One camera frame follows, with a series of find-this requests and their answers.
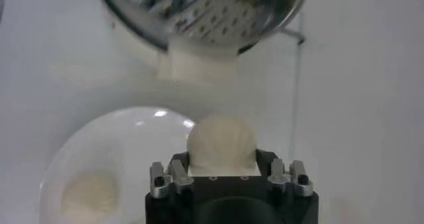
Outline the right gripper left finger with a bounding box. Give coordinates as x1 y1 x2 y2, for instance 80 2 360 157
148 150 196 199

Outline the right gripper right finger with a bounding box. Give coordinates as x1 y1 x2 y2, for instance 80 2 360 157
254 148 314 198

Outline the white steamed baozi bun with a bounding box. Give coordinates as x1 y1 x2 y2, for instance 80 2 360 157
186 114 261 177
59 170 120 224

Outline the stainless steel steamer basket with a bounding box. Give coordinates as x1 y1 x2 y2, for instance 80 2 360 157
91 0 311 56

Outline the white round plate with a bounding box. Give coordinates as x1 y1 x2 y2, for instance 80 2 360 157
38 105 199 224

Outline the cream electric cooker base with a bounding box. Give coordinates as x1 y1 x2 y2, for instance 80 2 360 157
109 13 266 84

